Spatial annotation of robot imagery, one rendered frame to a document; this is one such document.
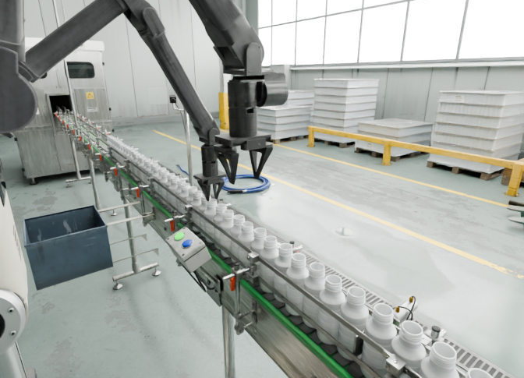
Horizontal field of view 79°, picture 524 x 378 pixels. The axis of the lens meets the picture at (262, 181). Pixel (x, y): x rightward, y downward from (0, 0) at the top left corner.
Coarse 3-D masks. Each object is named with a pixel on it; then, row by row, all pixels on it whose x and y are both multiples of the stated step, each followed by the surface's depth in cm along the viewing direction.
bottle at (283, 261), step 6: (282, 246) 88; (288, 246) 88; (282, 252) 86; (288, 252) 86; (276, 258) 89; (282, 258) 86; (288, 258) 86; (276, 264) 87; (282, 264) 86; (288, 264) 86; (282, 270) 86; (276, 276) 88; (276, 282) 89; (282, 282) 87; (276, 288) 89; (282, 288) 88; (282, 294) 88
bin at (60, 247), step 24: (48, 216) 159; (72, 216) 166; (96, 216) 168; (144, 216) 162; (24, 240) 134; (48, 240) 134; (72, 240) 140; (96, 240) 146; (48, 264) 137; (72, 264) 143; (96, 264) 149
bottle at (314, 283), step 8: (312, 264) 79; (320, 264) 79; (312, 272) 77; (320, 272) 77; (304, 280) 80; (312, 280) 78; (320, 280) 77; (304, 288) 80; (312, 288) 77; (320, 288) 77; (304, 296) 80; (304, 304) 80; (312, 304) 78; (304, 312) 81; (312, 312) 79; (304, 320) 81
